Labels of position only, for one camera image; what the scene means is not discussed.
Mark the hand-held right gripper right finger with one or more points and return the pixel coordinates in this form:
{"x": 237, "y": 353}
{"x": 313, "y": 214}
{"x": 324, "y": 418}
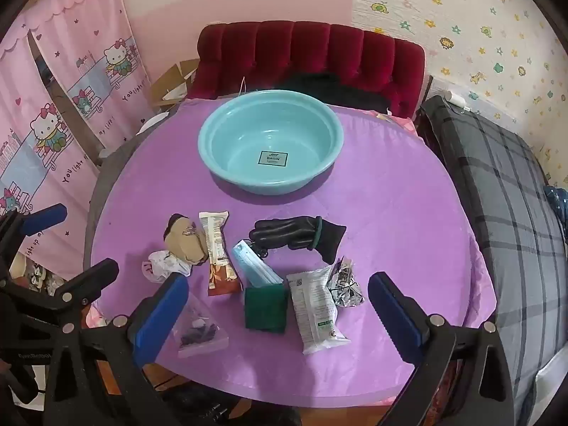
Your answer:
{"x": 395, "y": 315}

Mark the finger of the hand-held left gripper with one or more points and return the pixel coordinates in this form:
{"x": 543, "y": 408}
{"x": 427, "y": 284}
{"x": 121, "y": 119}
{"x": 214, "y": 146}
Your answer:
{"x": 44, "y": 218}
{"x": 93, "y": 275}

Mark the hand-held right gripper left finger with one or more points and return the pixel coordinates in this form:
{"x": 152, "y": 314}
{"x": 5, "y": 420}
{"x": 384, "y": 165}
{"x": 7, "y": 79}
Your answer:
{"x": 162, "y": 315}

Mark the clear plastic bag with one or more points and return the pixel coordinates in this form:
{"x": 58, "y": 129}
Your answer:
{"x": 199, "y": 328}

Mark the white wrap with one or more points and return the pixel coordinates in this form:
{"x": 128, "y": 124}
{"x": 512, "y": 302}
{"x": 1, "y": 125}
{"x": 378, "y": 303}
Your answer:
{"x": 164, "y": 264}

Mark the silver foil wrapper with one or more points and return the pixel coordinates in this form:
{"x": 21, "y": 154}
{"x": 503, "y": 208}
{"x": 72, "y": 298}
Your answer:
{"x": 346, "y": 286}

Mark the beige sock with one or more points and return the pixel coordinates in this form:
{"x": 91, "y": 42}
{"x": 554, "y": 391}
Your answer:
{"x": 184, "y": 239}

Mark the brown and white snack packet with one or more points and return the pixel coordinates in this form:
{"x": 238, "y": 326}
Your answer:
{"x": 217, "y": 248}

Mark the dark green cloth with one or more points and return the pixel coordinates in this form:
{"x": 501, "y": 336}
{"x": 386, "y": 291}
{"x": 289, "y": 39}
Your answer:
{"x": 266, "y": 308}

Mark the blue face mask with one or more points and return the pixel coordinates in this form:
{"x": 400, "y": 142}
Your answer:
{"x": 255, "y": 264}

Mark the green elastic band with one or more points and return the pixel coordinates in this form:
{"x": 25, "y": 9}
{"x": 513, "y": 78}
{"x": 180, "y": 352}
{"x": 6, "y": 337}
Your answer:
{"x": 316, "y": 230}

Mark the black rubber glove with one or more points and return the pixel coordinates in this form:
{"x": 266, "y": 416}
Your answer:
{"x": 284, "y": 233}

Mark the teal plastic basin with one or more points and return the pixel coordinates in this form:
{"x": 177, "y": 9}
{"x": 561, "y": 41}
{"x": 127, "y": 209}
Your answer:
{"x": 239, "y": 151}

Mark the patterned fabric pile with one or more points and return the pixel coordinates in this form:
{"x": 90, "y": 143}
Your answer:
{"x": 35, "y": 275}

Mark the pink cartoon curtain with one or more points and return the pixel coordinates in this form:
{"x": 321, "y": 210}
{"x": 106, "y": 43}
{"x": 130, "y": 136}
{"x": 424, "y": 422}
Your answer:
{"x": 88, "y": 53}
{"x": 26, "y": 151}

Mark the grey underlay cloth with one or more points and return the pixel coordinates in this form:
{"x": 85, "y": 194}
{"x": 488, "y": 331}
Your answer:
{"x": 106, "y": 173}

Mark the purple quilted table cover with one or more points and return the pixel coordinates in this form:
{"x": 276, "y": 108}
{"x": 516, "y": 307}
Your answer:
{"x": 399, "y": 213}

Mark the white plate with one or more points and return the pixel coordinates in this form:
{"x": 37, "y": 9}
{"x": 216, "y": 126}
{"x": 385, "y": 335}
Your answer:
{"x": 153, "y": 123}

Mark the grey plaid bed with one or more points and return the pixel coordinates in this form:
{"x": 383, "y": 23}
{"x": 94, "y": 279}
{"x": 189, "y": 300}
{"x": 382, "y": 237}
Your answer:
{"x": 497, "y": 177}

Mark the cardboard box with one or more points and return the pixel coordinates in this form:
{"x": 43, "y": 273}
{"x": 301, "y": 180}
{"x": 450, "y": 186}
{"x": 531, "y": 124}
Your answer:
{"x": 171, "y": 82}

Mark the blue starred cloth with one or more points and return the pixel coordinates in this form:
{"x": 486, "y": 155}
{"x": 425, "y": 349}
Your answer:
{"x": 558, "y": 208}

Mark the white bottle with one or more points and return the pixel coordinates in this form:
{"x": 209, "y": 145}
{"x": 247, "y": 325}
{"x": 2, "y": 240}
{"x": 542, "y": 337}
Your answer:
{"x": 455, "y": 97}

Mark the black clothing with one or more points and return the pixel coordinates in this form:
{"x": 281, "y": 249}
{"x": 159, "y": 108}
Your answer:
{"x": 328, "y": 86}

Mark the red velvet tufted sofa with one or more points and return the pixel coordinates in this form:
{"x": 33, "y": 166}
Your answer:
{"x": 310, "y": 53}

